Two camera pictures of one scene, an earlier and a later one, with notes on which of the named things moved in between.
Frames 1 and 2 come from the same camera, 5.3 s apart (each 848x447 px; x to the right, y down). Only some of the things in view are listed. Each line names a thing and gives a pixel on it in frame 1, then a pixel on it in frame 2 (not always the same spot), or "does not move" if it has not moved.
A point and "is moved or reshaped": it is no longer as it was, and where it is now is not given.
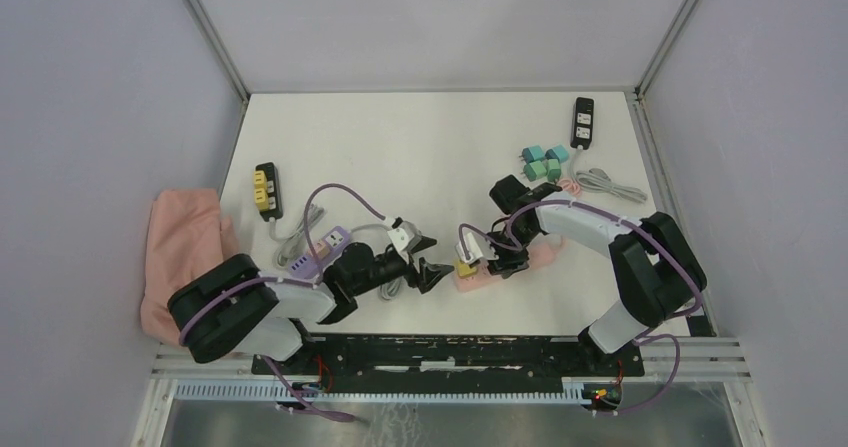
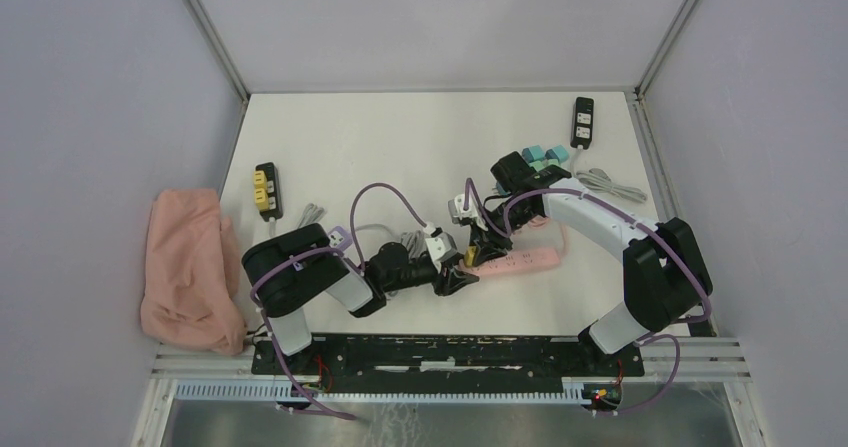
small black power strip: (275, 208) does not move
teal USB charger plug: (532, 153) does not move
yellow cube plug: (465, 270) is moved or reshaped
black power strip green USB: (582, 123) does not move
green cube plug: (553, 170) is moved or reshaped
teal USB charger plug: (559, 152) does not move
